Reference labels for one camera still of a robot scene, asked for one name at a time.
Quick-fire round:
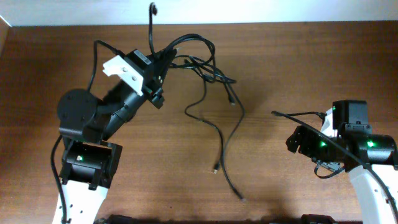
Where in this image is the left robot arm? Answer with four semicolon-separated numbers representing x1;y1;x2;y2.
53;50;177;223

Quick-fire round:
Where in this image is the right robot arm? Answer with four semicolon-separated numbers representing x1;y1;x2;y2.
286;100;397;223

